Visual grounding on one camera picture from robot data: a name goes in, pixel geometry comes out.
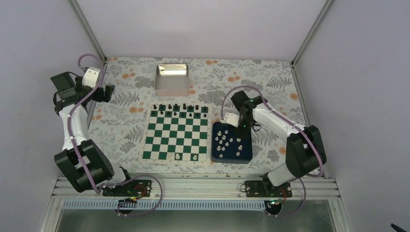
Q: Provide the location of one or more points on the aluminium frame post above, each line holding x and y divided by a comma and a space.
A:
323, 12
87, 29

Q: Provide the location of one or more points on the floral patterned table mat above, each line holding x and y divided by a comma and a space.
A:
117, 127

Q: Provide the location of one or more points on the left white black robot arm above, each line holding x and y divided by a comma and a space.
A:
81, 161

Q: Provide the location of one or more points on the aluminium frame post left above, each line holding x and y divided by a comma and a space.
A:
87, 29

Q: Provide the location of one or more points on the dark blue plastic tray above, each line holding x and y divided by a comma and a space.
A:
231, 145

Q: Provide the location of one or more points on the aluminium front rail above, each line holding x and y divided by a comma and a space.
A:
227, 187

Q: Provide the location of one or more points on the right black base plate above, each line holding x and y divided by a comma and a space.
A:
264, 189

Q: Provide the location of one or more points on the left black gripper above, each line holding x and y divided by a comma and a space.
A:
106, 98

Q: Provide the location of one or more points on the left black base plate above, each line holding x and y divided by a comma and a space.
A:
135, 188

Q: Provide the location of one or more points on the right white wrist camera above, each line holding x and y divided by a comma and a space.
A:
230, 119

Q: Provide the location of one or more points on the pink metal tin box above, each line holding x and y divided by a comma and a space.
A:
172, 80

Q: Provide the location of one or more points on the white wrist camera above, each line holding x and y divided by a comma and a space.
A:
91, 77
230, 119

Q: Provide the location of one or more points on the aluminium frame post right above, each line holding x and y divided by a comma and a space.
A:
323, 12

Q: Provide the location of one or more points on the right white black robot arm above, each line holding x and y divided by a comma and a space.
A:
304, 150

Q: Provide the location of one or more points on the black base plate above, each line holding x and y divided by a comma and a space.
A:
264, 189
135, 188

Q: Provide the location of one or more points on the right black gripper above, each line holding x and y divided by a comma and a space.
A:
246, 133

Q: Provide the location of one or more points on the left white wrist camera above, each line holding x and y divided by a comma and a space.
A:
91, 77

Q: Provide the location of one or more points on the green white chess board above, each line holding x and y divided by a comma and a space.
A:
164, 136

